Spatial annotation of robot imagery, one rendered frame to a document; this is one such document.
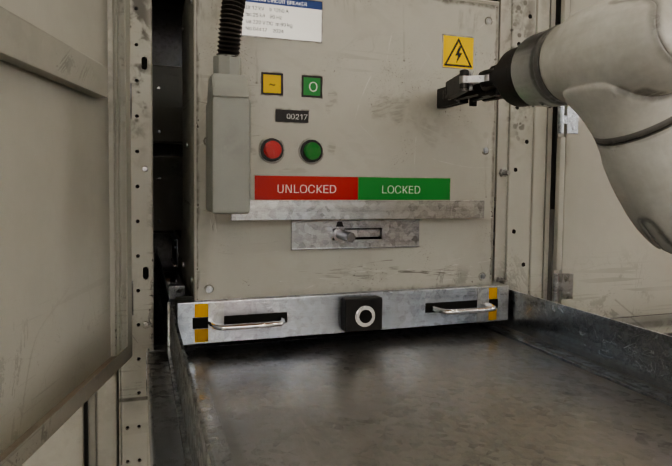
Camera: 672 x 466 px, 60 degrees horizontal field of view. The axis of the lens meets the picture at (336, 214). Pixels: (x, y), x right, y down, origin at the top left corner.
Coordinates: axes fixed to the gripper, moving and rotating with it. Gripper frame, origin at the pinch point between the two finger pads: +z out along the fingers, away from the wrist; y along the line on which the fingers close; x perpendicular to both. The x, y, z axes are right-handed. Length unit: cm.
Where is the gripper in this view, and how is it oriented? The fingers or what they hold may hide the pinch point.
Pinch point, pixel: (452, 95)
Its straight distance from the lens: 93.2
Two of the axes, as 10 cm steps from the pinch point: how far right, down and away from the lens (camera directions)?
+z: -3.2, -0.5, 9.4
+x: 0.1, -10.0, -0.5
